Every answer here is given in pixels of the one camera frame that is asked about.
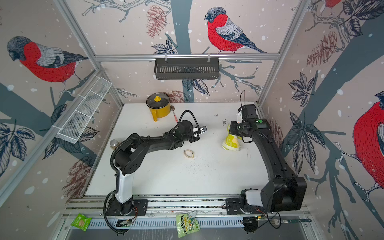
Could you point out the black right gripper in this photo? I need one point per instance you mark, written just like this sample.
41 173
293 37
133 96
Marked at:
233 129

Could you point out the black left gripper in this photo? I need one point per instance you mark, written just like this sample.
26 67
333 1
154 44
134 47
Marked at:
195 139

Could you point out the yellow-green white towel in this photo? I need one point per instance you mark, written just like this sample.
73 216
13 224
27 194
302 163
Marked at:
231 142

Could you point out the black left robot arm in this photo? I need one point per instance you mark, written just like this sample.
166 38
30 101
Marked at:
129 155

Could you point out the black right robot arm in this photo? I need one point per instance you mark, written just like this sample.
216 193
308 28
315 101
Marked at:
285 191

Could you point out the yellow pot with lid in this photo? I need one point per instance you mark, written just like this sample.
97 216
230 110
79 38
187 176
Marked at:
159 105

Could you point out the small glass spice jar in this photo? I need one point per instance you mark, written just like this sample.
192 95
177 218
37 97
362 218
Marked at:
114 144

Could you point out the green white snack bag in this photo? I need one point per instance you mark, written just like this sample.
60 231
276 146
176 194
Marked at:
187 223

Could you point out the green snack packet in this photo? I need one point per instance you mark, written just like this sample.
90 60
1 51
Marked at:
81 222

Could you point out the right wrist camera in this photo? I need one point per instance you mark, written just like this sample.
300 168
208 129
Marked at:
246 113

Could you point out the pink handled spoon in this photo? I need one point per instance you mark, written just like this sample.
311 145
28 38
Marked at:
173 111

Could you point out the black hanging wire basket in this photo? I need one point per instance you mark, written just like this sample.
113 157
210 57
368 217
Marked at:
187 69

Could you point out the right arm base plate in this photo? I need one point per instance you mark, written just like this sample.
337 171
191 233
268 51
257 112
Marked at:
236 206

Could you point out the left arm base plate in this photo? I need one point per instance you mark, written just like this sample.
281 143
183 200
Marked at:
130 208

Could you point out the white mesh wall shelf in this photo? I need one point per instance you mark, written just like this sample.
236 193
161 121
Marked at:
75 126

